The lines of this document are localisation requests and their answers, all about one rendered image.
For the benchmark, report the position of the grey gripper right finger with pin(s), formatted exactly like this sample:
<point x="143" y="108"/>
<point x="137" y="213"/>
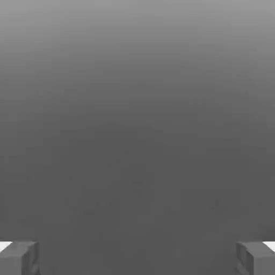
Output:
<point x="257" y="261"/>

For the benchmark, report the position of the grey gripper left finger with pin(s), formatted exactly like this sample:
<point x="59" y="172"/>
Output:
<point x="15" y="260"/>

